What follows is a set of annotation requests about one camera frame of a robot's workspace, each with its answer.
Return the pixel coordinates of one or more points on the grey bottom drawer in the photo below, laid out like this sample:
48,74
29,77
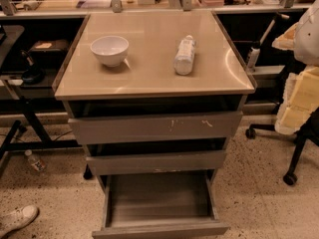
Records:
172,205

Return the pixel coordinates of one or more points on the grey drawer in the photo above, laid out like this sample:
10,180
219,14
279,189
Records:
155,127
172,205
156,162

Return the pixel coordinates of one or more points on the grey drawer cabinet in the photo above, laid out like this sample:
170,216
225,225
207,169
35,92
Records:
146,84

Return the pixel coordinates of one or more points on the grey middle drawer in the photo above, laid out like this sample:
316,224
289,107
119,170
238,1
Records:
156,162

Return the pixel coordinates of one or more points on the grey top drawer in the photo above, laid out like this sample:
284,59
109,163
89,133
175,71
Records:
155,127

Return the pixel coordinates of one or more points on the white plastic bottle lying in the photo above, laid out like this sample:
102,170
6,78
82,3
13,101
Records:
184,57

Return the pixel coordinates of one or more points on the white bowl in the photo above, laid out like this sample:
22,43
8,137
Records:
110,51

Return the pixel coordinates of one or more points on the black box with label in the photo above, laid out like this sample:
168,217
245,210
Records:
54,49

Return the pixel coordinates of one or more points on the black round device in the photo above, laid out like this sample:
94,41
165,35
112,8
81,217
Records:
33,74

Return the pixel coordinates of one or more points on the water bottle on floor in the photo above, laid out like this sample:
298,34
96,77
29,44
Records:
35,160

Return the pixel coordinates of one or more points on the black office chair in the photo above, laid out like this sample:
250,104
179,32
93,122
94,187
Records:
310,130

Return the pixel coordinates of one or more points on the white sneaker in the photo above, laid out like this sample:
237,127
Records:
17,219

